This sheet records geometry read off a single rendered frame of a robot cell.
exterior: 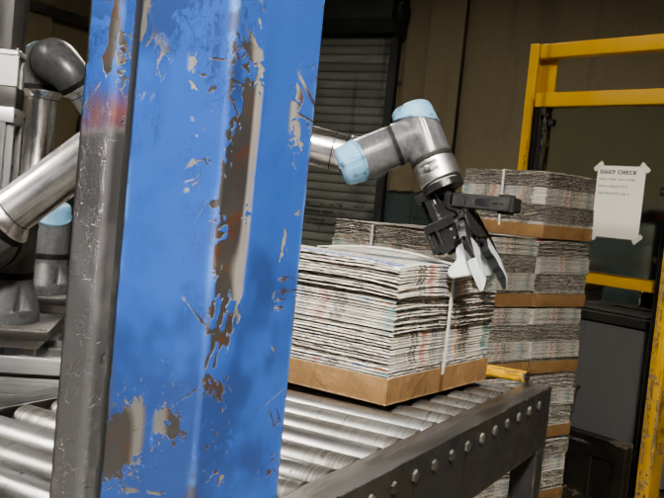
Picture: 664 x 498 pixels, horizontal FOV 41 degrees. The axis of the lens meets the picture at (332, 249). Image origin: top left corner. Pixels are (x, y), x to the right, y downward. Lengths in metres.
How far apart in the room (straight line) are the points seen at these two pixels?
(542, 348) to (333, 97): 7.44
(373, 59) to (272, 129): 9.67
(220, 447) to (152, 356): 0.05
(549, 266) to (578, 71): 6.37
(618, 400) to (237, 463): 3.29
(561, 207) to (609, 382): 0.89
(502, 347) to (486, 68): 6.87
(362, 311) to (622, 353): 2.32
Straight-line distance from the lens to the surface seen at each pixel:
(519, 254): 2.92
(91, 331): 0.41
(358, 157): 1.54
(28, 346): 1.82
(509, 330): 2.94
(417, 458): 1.17
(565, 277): 3.14
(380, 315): 1.39
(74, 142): 1.63
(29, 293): 1.84
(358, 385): 1.42
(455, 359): 1.60
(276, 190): 0.40
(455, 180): 1.53
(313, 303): 1.46
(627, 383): 3.64
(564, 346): 3.19
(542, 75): 3.86
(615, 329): 3.65
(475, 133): 9.53
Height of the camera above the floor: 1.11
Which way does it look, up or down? 3 degrees down
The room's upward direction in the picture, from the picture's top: 6 degrees clockwise
